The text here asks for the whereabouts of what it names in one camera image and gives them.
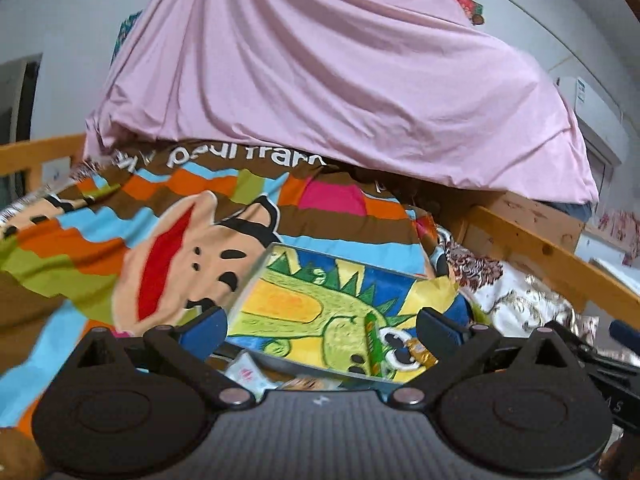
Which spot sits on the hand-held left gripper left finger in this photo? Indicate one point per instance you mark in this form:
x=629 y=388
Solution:
x=206 y=331

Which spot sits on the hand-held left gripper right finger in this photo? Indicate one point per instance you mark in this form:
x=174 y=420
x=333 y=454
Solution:
x=441 y=328

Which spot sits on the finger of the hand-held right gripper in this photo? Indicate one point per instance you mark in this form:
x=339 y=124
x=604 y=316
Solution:
x=624 y=333
x=582 y=346

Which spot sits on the dinosaur print box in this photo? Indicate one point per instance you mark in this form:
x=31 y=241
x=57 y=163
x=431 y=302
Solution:
x=300 y=305

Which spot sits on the gold wrapped snack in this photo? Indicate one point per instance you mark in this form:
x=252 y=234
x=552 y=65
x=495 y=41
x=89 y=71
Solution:
x=421 y=352

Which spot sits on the clear nut bar packet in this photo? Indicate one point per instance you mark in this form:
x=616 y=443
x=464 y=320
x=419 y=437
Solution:
x=244 y=373

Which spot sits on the green snack stick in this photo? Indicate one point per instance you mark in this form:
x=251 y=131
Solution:
x=373 y=345

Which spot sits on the white floral cloth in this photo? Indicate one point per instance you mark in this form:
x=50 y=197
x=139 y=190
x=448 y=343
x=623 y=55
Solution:
x=510 y=295

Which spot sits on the striped cartoon printed blanket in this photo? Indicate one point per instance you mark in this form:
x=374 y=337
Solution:
x=75 y=260

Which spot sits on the white air conditioner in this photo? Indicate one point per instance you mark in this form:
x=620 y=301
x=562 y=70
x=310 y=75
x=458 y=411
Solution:
x=592 y=105

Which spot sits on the dark doorway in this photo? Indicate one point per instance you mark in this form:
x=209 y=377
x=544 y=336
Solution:
x=20 y=110

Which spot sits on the pink bed sheet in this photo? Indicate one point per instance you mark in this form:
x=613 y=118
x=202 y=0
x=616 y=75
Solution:
x=325 y=60

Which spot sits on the teal patterned cloth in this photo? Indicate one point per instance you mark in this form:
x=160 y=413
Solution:
x=125 y=32

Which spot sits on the colourful printed cloth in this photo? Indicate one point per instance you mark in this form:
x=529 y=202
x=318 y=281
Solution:
x=467 y=7

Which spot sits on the pink floral wall sticker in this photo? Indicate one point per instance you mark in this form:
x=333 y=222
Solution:
x=620 y=227

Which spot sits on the wooden bed frame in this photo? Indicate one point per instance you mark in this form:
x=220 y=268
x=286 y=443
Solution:
x=525 y=240

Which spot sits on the white wall socket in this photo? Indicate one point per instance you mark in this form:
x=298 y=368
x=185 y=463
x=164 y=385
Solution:
x=56 y=171

